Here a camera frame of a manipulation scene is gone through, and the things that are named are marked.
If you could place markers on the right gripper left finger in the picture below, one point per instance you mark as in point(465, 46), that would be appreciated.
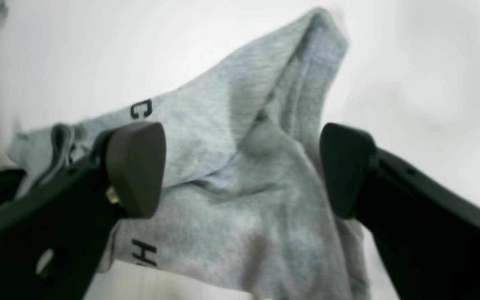
point(52, 239)

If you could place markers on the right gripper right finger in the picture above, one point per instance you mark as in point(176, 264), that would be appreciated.
point(428, 237)

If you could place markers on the grey t-shirt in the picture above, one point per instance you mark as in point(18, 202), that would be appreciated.
point(243, 204)

